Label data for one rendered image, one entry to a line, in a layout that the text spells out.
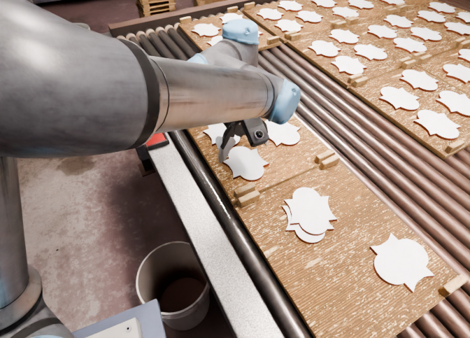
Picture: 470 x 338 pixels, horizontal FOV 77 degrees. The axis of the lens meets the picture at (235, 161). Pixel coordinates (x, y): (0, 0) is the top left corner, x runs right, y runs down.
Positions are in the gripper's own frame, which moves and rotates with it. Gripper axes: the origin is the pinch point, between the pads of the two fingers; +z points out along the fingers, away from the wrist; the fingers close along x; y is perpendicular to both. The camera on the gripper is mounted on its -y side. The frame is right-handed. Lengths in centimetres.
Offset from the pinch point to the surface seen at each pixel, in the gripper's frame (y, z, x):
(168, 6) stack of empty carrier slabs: 277, 46, -61
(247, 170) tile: -3.0, 2.8, 0.8
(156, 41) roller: 89, 1, -1
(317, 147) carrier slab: -3.9, 3.8, -23.1
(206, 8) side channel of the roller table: 106, -4, -35
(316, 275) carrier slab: -35.2, 5.6, 1.6
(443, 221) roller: -39, 8, -37
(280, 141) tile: 2.7, 2.5, -14.0
